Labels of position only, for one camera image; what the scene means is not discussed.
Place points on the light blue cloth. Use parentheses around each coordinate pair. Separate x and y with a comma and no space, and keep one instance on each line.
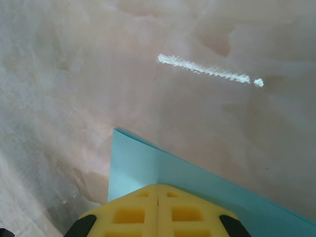
(138,160)

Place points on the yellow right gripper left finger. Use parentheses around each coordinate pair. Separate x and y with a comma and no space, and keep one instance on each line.
(128,217)

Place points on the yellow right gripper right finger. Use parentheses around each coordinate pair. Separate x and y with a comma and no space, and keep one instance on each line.
(187,217)

